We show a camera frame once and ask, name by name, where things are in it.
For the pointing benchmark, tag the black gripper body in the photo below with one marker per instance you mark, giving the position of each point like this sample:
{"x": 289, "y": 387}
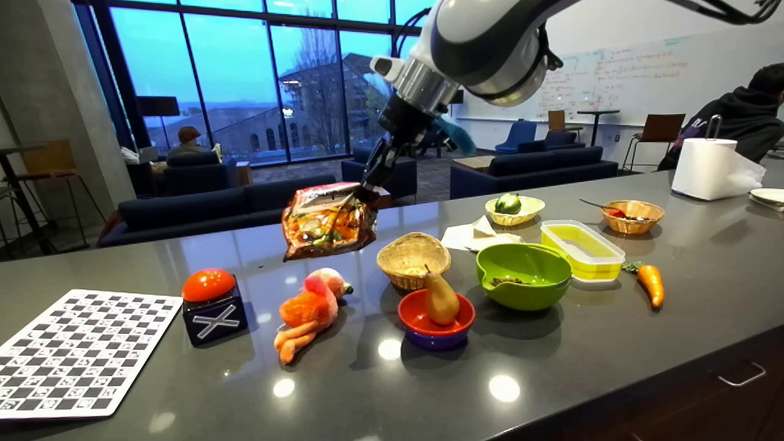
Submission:
{"x": 404, "y": 122}

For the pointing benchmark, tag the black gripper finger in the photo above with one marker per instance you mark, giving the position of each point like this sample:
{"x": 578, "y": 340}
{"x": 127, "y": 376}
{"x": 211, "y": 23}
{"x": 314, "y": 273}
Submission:
{"x": 385, "y": 174}
{"x": 371, "y": 172}

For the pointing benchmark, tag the orange noodle packet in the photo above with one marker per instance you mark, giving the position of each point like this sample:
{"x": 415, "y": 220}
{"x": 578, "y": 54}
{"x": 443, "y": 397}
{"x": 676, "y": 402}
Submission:
{"x": 327, "y": 220}

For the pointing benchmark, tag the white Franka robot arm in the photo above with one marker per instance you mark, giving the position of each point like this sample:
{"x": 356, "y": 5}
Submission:
{"x": 498, "y": 45}

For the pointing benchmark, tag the red bowl with blue base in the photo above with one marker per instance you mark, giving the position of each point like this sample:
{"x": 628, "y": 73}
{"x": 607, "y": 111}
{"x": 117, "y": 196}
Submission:
{"x": 432, "y": 333}

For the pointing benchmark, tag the dark brown bowl contents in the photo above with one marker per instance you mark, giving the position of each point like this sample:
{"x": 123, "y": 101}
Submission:
{"x": 513, "y": 282}

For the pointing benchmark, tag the green plastic bowl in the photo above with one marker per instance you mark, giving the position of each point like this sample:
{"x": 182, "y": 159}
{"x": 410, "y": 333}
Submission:
{"x": 523, "y": 295}

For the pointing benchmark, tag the empty oval wicker basket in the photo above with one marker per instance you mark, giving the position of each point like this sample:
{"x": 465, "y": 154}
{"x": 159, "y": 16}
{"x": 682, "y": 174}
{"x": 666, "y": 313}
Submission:
{"x": 410, "y": 261}

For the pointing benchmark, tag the white folded napkin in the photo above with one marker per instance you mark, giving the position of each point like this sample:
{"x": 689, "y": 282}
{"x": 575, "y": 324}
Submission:
{"x": 468, "y": 237}

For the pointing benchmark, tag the bright blue armchair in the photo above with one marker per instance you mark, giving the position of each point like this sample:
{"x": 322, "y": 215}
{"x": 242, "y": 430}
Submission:
{"x": 515, "y": 136}

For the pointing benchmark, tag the green toy vegetable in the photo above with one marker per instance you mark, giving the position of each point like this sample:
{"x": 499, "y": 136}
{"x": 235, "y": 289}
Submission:
{"x": 504, "y": 204}

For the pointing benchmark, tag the pale yellow woven basket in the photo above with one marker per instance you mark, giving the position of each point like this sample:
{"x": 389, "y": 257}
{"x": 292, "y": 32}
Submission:
{"x": 515, "y": 215}

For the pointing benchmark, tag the brown toy pear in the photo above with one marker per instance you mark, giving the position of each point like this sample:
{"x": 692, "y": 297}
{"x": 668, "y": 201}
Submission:
{"x": 441, "y": 302}

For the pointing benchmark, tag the pink and orange plush toy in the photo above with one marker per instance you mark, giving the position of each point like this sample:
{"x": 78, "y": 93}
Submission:
{"x": 309, "y": 308}

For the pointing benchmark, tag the long dark blue sofa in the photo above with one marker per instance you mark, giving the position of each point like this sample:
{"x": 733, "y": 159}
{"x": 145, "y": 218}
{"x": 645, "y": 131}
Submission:
{"x": 203, "y": 212}

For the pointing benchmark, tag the seated person with cap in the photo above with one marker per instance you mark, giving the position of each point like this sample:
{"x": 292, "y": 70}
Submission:
{"x": 189, "y": 142}

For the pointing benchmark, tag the dark armchair with seated person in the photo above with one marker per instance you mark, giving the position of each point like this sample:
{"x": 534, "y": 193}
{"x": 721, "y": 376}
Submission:
{"x": 183, "y": 174}

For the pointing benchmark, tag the tall round table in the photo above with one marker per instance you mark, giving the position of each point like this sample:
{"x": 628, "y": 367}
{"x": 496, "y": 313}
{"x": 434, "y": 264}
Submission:
{"x": 594, "y": 112}

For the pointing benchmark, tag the dark spoon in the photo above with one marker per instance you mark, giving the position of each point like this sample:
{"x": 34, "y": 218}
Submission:
{"x": 594, "y": 204}

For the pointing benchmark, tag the yellow container with clear lid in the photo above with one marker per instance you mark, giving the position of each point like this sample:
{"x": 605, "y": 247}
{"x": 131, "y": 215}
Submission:
{"x": 581, "y": 251}

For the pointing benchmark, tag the red button on black box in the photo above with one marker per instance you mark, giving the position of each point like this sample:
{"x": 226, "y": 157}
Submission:
{"x": 211, "y": 308}

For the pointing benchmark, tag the red toy fruit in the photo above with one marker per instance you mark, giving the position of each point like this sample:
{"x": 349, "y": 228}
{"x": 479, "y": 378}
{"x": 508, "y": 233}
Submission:
{"x": 618, "y": 214}

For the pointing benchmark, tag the brown chair with metal legs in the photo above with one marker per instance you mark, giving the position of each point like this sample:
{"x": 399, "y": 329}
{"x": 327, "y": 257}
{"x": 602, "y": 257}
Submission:
{"x": 660, "y": 127}

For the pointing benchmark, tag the brown wicker basket with items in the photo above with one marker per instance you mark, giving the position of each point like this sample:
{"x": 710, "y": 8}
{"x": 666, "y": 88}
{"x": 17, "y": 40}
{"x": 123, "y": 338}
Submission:
{"x": 641, "y": 218}

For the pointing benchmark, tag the orange toy carrot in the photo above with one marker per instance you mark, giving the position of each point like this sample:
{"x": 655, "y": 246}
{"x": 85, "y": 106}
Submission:
{"x": 652, "y": 282}

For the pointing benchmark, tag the white paper towel roll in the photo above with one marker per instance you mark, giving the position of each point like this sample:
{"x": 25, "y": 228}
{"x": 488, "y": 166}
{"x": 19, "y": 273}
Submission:
{"x": 710, "y": 166}

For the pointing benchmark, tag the wooden chair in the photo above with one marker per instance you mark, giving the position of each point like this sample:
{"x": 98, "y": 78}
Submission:
{"x": 52, "y": 166}

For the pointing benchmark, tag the black jacket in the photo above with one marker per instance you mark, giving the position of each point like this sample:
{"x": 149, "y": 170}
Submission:
{"x": 748, "y": 112}

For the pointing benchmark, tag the black white calibration board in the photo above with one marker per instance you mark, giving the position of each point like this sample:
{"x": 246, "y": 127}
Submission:
{"x": 82, "y": 355}

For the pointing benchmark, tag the white plate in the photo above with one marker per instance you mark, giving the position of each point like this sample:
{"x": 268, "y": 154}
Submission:
{"x": 770, "y": 196}

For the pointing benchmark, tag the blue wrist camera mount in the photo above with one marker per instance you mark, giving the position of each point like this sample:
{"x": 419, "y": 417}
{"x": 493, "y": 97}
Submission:
{"x": 456, "y": 136}

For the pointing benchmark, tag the wall whiteboard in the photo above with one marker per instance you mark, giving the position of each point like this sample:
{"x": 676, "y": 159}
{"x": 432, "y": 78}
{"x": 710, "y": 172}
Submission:
{"x": 613, "y": 73}

